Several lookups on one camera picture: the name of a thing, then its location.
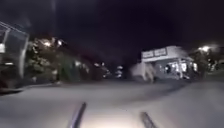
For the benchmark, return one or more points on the grey asphalt road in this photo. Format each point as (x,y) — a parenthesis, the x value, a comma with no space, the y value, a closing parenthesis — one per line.
(110,96)

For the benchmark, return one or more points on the row of trees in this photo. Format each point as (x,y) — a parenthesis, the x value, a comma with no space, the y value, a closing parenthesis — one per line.
(56,61)

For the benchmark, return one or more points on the white lit building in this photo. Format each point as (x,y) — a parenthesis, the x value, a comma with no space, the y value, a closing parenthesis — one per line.
(168,61)

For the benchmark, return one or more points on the robot's own part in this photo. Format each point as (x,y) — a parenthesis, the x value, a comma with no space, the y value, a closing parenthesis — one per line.
(147,120)
(78,116)

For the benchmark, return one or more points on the tree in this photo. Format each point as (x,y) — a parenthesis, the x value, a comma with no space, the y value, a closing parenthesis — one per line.
(204,61)

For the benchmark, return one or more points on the pale wall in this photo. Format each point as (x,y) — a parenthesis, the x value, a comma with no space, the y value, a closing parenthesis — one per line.
(142,71)

